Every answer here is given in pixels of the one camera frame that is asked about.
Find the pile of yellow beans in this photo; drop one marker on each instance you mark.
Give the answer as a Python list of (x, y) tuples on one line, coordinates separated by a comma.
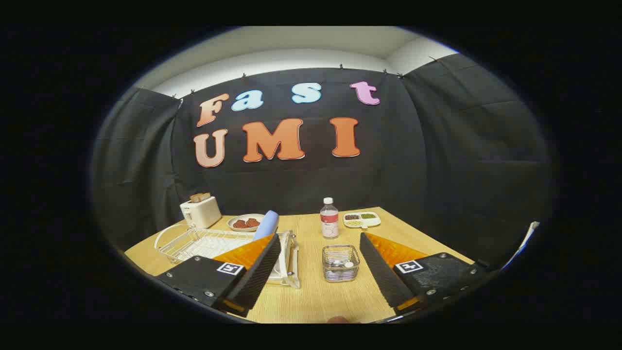
[(354, 223)]

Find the black backdrop cloth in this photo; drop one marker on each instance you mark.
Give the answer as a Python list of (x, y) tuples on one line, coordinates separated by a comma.
[(427, 160)]

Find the metal spoon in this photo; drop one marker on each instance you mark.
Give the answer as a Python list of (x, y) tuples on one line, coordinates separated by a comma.
[(347, 264)]

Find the white divided tray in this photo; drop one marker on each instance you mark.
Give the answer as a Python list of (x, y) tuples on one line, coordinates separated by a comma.
[(373, 221)]

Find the cream toaster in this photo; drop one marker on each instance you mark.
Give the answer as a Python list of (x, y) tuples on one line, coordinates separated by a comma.
[(204, 214)]

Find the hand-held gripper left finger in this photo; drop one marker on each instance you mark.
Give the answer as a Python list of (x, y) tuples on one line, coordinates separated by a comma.
[(257, 277)]

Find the clear bottle with red label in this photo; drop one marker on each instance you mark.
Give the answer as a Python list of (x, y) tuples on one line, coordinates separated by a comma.
[(329, 223)]

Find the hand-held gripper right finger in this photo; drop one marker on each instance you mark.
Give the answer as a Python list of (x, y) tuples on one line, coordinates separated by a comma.
[(384, 274)]

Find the blue plate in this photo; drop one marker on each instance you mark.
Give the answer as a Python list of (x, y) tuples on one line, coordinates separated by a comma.
[(267, 224)]

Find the small beige plate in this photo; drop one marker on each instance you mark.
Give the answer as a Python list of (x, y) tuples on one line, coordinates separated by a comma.
[(245, 216)]

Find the red meat piece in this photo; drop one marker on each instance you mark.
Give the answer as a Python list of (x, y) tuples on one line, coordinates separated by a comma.
[(239, 224), (252, 222)]

